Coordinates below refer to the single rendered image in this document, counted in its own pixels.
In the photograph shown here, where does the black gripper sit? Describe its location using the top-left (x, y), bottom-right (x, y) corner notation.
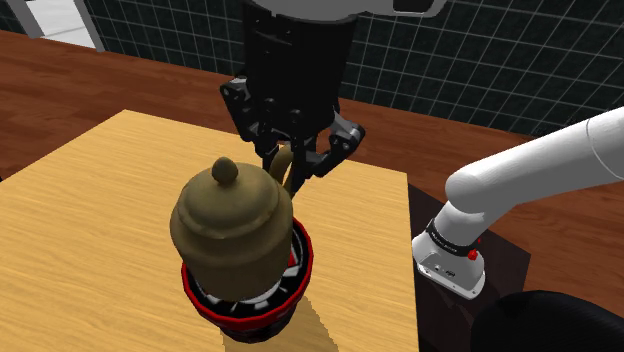
top-left (218, 1), bottom-right (367, 197)

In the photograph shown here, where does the olive brown teapot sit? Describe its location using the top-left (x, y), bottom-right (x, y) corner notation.
top-left (168, 143), bottom-right (297, 302)

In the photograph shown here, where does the red and black bowl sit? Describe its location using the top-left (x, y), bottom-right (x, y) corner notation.
top-left (180, 216), bottom-right (315, 345)

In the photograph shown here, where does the light wooden table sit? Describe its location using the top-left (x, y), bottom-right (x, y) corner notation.
top-left (0, 108), bottom-right (421, 352)

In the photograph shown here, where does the white door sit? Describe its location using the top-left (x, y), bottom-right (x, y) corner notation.
top-left (4, 0), bottom-right (106, 53)

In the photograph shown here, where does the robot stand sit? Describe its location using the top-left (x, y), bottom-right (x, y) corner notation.
top-left (406, 182), bottom-right (533, 352)

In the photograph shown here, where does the black rounded object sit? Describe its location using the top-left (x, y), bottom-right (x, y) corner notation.
top-left (469, 289), bottom-right (624, 352)

